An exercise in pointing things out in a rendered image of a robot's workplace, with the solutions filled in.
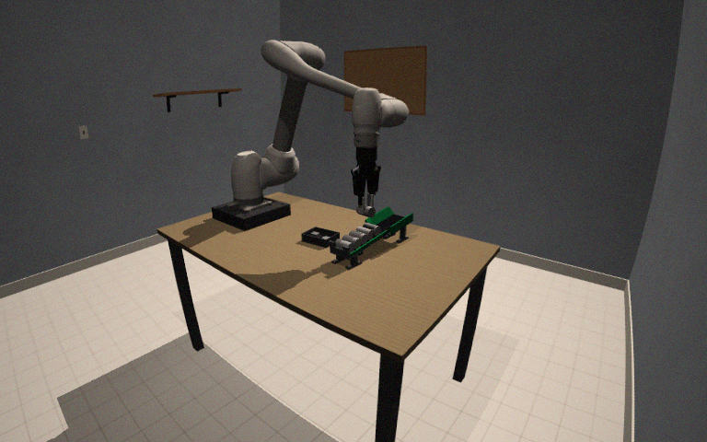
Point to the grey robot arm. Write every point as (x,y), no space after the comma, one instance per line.
(250,175)

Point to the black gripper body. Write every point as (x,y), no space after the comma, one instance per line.
(363,155)

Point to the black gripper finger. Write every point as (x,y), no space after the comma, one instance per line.
(371,184)
(359,188)

